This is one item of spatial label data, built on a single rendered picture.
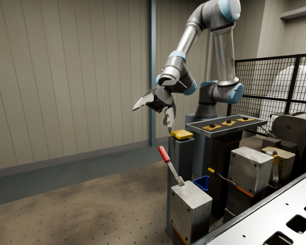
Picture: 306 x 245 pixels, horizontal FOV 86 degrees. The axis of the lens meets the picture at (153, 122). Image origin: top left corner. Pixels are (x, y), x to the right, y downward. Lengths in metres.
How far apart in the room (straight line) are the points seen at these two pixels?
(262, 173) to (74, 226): 0.80
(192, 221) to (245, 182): 0.25
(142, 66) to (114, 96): 0.75
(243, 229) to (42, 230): 0.82
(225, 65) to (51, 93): 2.40
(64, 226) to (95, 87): 2.24
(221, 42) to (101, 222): 1.04
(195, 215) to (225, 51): 0.77
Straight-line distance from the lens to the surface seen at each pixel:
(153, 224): 0.90
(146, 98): 0.55
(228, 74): 1.01
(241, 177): 0.65
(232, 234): 0.50
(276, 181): 0.74
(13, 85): 2.89
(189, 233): 0.50
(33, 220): 1.07
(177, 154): 0.60
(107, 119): 2.98
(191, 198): 0.47
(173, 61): 0.70
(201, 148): 1.12
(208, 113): 1.12
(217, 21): 0.95
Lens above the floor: 1.36
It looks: 15 degrees down
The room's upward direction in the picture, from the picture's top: straight up
